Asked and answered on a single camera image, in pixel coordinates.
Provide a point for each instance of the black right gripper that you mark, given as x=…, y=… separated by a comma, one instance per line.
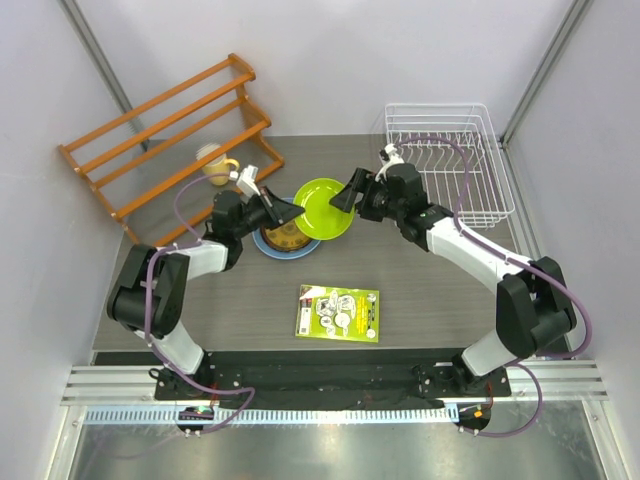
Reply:
x=363, y=182

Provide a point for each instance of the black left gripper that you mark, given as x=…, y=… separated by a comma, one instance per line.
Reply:
x=277, y=211

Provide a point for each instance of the brown yellow-rimmed plate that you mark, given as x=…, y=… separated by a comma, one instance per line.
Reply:
x=287, y=238

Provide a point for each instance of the lime green plate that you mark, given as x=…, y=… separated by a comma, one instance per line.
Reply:
x=321, y=221

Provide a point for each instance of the light blue plate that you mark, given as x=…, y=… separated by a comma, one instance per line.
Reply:
x=270, y=252

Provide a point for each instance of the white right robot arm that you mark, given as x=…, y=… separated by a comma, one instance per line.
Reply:
x=533, y=309

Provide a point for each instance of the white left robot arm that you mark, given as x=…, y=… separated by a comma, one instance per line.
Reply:
x=148, y=295

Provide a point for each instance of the orange wooden shelf rack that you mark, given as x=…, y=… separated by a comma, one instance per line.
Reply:
x=255, y=121

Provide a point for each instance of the yellow ceramic mug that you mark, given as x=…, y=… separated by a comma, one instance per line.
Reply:
x=219, y=171

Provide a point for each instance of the white cup on shelf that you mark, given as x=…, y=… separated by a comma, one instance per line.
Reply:
x=206, y=149

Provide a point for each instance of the green illustrated booklet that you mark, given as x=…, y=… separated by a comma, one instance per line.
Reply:
x=338, y=314

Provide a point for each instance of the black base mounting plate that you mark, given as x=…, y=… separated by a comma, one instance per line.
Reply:
x=332, y=380

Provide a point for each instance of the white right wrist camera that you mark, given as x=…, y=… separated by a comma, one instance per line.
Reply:
x=390, y=155

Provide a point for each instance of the white wire dish rack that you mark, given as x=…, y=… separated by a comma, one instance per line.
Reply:
x=455, y=149

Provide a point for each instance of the aluminium frame post left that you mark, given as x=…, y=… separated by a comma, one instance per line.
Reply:
x=96, y=54

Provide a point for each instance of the aluminium frame post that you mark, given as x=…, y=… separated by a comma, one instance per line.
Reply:
x=563, y=34
x=96, y=54

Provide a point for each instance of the aluminium side rail right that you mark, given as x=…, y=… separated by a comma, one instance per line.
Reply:
x=522, y=226

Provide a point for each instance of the aluminium front rail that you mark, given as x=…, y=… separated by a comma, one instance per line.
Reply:
x=133, y=395

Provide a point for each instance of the aluminium frame post right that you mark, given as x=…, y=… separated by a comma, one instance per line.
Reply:
x=563, y=34

